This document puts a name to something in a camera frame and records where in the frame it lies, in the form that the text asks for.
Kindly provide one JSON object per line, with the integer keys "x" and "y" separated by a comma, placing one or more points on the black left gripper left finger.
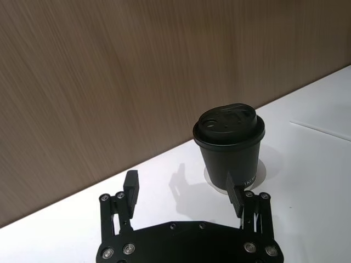
{"x": 131, "y": 191}

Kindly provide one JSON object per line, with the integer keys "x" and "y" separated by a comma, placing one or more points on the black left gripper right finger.
{"x": 235, "y": 198}

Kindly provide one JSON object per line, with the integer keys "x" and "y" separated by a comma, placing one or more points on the white round coaster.
{"x": 262, "y": 172}

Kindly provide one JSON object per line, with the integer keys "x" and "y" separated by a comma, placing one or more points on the black paper cup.
{"x": 227, "y": 161}

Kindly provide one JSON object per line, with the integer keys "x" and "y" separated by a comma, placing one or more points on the black plastic cup lid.
{"x": 227, "y": 123}

